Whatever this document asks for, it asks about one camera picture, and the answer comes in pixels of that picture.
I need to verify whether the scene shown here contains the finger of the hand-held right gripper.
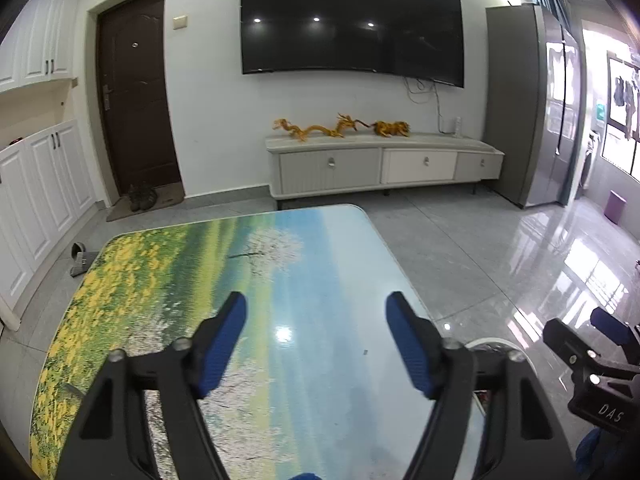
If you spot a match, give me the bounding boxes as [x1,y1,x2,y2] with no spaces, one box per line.
[590,308,640,348]
[543,317,640,391]

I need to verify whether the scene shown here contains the brown door mat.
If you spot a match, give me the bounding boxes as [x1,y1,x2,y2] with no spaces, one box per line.
[106,185,186,222]

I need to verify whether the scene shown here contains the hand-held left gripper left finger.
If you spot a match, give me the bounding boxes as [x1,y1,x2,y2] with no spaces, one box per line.
[55,291,248,480]

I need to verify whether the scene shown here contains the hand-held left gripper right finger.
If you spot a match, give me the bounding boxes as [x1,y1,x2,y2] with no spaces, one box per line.
[384,291,571,480]

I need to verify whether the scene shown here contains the golden tiger figure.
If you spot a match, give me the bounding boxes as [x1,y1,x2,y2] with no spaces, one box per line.
[371,120,412,138]

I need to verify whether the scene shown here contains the grey refrigerator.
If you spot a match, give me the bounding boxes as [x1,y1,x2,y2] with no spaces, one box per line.
[485,3,588,209]

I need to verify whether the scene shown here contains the black television cable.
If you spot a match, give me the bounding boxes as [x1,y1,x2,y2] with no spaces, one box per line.
[404,77,446,133]

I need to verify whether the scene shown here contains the blue grey curtain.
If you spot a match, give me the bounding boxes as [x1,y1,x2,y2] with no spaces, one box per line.
[530,0,571,28]

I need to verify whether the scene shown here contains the dark brown door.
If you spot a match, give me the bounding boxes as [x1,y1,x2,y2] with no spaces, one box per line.
[95,0,182,198]

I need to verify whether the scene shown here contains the landscape print table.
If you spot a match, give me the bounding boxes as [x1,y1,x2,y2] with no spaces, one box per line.
[30,204,488,480]

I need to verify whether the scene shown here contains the white television cabinet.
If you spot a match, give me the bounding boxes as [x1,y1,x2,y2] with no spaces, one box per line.
[264,131,505,209]

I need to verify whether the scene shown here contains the white wall cupboards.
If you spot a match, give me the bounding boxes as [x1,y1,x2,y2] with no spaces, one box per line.
[0,119,96,331]

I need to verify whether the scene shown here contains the white round trash bin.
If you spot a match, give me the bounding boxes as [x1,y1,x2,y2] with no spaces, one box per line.
[465,337,538,416]

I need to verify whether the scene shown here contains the white wall cabinets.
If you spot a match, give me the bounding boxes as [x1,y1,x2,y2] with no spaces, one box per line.
[0,0,81,93]

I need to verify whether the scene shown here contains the golden dragon figure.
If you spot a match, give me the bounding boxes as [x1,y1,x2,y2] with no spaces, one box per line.
[273,113,371,139]

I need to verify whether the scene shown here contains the row of hanging clothes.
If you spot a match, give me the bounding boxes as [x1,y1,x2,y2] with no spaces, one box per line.
[612,67,640,141]

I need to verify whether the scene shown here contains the black wall television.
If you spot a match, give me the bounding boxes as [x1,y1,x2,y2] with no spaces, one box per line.
[241,0,466,88]

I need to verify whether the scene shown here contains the person's right hand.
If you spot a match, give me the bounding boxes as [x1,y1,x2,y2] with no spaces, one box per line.
[575,427,621,480]

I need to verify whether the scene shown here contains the purple stool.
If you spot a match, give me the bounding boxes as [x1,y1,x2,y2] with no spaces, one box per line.
[603,190,628,222]

